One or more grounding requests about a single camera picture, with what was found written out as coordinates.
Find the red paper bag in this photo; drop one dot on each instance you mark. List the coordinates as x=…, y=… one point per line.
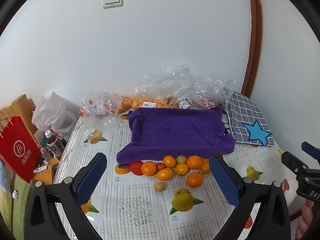
x=18, y=147

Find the small beige round fruit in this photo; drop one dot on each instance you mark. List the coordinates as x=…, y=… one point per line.
x=160, y=186

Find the pile of bagged oranges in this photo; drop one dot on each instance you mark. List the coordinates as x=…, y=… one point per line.
x=132, y=103

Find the large orange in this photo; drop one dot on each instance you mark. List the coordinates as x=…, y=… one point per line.
x=149, y=168

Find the lace fruit print tablecloth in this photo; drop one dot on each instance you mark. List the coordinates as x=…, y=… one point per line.
x=135, y=212

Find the wooden side table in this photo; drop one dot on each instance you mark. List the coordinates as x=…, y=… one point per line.
x=46, y=177

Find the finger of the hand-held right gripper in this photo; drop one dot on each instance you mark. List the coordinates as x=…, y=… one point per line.
x=311, y=148
x=293, y=161

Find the red tomato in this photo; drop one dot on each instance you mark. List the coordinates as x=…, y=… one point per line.
x=136, y=167

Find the clear plastic bag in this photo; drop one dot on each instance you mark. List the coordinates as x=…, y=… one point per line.
x=160, y=85
x=212, y=90
x=100, y=105

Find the oval orange mango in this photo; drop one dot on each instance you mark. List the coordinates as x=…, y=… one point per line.
x=165, y=173

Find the person's right hand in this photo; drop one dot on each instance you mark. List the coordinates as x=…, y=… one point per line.
x=306, y=220

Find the white light switch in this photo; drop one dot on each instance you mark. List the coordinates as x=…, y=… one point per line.
x=113, y=0

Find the grey checked cloth blue star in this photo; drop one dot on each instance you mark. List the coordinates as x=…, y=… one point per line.
x=246, y=115

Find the small white tube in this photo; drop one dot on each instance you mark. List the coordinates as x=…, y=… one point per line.
x=41, y=169

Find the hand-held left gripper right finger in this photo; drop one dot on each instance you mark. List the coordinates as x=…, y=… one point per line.
x=225, y=180

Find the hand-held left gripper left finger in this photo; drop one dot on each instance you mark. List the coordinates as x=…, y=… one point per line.
x=91, y=180

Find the small red apple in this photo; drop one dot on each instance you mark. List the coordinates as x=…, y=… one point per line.
x=161, y=166

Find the light green cloth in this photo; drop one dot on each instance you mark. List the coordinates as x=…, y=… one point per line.
x=17, y=205

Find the brown wooden door frame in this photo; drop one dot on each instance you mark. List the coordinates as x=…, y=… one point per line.
x=255, y=42

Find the wooden chair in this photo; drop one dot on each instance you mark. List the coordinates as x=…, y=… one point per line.
x=21, y=106

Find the bagged red orange persimmons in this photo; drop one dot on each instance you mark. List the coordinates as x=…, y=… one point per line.
x=81, y=111

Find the dark tea bottle white cap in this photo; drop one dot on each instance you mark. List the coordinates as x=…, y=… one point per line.
x=53, y=146

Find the yellow green pear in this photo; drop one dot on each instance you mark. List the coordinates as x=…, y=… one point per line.
x=181, y=159

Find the purple towel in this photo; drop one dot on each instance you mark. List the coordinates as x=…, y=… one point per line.
x=175, y=132

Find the white plastic bag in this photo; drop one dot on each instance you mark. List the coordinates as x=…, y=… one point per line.
x=53, y=115

